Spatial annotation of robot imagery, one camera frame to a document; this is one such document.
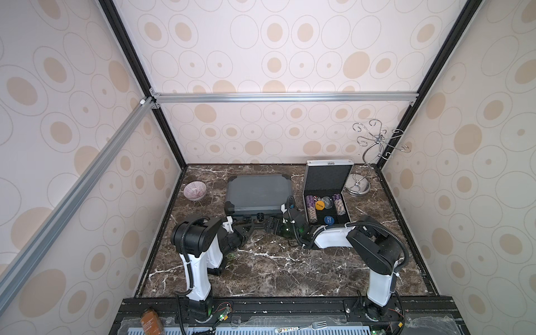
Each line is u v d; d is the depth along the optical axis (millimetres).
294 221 711
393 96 897
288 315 731
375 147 882
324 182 972
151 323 685
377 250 493
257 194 987
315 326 700
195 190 1060
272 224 817
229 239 795
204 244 515
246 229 869
